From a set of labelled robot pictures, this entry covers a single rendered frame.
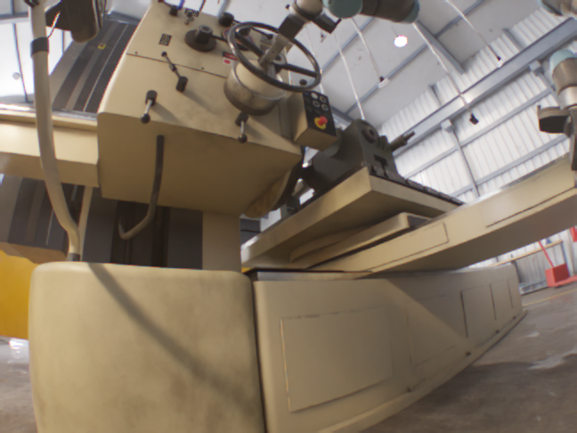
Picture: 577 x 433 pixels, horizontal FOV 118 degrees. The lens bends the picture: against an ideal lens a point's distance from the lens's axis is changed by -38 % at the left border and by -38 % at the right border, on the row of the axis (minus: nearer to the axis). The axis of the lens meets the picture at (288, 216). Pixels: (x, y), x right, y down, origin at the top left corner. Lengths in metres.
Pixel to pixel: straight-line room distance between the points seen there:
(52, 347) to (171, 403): 0.35
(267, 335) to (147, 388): 0.38
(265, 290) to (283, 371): 0.26
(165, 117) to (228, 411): 0.90
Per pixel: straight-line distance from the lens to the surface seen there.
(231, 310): 0.81
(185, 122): 0.96
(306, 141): 1.10
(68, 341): 0.81
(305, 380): 0.93
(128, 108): 0.96
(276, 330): 0.87
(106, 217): 1.47
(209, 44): 1.29
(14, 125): 1.38
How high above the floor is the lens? 0.44
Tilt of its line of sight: 21 degrees up
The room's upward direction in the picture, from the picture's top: 6 degrees counter-clockwise
